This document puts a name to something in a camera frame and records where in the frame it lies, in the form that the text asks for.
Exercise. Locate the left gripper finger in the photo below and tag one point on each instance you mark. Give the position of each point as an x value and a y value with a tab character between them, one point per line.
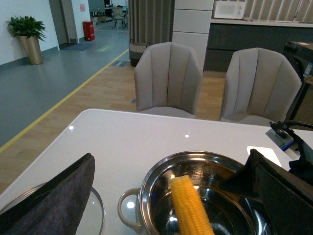
56	208

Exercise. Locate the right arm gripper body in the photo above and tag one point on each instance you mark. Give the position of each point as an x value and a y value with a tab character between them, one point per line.
285	137

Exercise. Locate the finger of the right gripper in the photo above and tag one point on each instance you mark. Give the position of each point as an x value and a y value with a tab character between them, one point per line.
287	196

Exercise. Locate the glass pot lid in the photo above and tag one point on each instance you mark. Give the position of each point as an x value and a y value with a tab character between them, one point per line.
92	221

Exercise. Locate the steel pot with cream handles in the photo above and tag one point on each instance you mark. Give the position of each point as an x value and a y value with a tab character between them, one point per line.
149	210

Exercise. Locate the yellow corn cob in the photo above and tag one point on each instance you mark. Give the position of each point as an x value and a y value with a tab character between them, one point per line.
190	211

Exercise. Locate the gold plant pot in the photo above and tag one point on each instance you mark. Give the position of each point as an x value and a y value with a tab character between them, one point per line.
32	49

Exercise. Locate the right grey upholstered chair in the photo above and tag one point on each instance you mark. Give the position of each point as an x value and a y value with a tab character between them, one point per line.
260	87

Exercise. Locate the grey upholstered chair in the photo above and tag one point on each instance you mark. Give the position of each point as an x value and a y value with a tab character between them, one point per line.
260	87
168	80

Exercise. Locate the dark kitchen counter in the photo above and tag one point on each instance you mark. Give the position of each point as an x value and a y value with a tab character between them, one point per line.
229	36

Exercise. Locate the left grey upholstered chair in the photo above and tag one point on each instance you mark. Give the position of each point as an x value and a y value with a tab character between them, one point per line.
168	80

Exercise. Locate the white microwave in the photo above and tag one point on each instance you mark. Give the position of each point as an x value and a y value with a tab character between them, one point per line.
228	9

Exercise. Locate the woven basket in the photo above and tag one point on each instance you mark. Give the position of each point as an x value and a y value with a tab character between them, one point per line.
136	49

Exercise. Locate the red bin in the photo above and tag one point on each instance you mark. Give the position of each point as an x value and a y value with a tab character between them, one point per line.
88	30

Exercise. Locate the green potted plant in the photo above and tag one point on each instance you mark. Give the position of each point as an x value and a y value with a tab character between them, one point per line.
27	26

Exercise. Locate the white tall cabinet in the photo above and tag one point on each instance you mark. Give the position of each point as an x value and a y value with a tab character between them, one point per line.
191	25

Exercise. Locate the office chair far away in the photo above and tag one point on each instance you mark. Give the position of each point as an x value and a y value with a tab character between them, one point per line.
118	15

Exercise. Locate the grey curtain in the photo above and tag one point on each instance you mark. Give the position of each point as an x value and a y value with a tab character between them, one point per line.
150	21

